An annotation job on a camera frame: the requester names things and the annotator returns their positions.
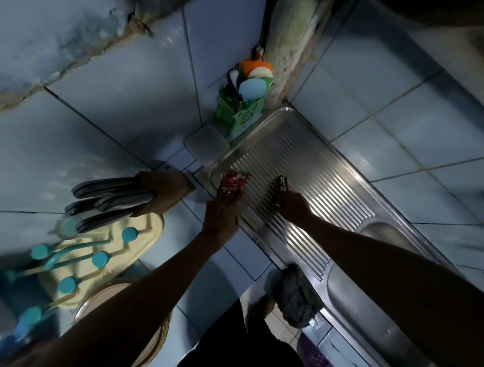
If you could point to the person's right hand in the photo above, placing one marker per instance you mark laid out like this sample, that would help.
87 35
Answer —
293 208

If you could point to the person's left hand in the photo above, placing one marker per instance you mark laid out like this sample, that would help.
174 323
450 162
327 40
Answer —
221 219

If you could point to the small dark sachet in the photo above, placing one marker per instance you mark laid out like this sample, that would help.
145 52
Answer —
282 182

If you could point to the red black sachet pack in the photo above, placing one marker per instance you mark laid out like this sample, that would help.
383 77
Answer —
231 181

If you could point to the checked dishcloth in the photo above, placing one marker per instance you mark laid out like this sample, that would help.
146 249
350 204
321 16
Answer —
298 295

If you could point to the knives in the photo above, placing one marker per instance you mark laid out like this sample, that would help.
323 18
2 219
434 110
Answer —
236 103

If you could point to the person's left forearm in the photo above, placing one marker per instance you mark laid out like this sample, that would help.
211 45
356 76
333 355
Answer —
124 314

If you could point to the person's right forearm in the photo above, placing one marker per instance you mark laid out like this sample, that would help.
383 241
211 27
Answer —
408 287

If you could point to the person's right foot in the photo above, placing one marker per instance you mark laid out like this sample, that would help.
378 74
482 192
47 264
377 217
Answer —
264 305

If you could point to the person's black clothing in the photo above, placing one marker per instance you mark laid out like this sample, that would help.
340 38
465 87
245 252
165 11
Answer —
230 348

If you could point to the stainless steel sink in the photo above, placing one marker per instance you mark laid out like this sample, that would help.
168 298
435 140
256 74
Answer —
325 177

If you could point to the wooden knife block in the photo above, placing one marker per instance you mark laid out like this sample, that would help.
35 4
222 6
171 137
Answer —
168 191

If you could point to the cream cup rack teal knobs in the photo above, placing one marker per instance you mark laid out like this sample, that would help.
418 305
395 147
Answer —
147 234

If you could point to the clear plastic container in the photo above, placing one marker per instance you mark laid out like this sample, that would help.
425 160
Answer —
207 143

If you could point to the green plastic basket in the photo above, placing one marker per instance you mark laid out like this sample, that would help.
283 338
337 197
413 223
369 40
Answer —
245 115

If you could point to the green plastic scoop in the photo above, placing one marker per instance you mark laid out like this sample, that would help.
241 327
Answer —
270 86

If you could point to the light blue plastic scoop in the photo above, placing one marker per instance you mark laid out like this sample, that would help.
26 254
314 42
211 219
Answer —
252 90

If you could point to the white plastic scoop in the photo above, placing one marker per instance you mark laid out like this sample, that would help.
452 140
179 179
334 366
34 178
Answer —
261 73

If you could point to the round brown-rimmed plate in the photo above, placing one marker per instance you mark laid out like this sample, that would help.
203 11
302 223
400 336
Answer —
102 293

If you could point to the white plastic spoon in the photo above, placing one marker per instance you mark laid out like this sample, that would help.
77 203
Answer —
233 77

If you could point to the orange plastic utensil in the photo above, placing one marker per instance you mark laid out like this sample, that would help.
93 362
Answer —
253 66

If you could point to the clear glass cup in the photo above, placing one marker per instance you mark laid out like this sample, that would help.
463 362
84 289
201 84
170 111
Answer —
68 227

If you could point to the red white small bottle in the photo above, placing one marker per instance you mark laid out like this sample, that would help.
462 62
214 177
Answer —
258 53

